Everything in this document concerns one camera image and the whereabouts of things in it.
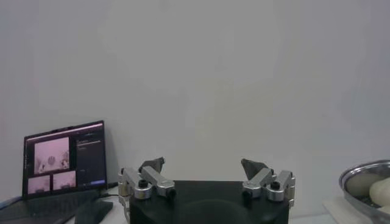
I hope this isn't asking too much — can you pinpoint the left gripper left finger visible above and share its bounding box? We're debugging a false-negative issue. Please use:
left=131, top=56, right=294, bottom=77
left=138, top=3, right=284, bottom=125
left=118, top=156, right=177, bottom=201

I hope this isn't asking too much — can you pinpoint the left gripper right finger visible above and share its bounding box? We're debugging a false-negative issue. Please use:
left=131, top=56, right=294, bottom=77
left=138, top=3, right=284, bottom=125
left=240, top=158, right=296, bottom=203

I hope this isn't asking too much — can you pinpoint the white steamed baozi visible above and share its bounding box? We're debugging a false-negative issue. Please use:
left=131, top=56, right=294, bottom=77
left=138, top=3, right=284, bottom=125
left=344, top=173, right=383, bottom=197
left=369, top=178, right=390, bottom=209

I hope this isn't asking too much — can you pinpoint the stainless steel steamer basket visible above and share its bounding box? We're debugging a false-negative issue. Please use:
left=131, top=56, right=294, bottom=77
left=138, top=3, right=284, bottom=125
left=322, top=159, right=390, bottom=224

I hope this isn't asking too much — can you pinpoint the white rounded side table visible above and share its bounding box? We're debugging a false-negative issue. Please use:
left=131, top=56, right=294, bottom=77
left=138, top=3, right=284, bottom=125
left=0, top=182, right=129, bottom=224

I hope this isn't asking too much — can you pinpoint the dark grey open laptop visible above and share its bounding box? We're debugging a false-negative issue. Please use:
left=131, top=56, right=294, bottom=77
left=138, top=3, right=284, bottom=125
left=0, top=120, right=108, bottom=224

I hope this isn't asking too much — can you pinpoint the black computer mouse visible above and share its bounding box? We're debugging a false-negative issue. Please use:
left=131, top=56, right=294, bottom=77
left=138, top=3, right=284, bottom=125
left=74, top=199, right=114, bottom=224

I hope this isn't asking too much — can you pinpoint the black laptop cable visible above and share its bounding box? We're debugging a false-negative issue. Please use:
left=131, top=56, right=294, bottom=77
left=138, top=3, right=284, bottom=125
left=105, top=181, right=120, bottom=197

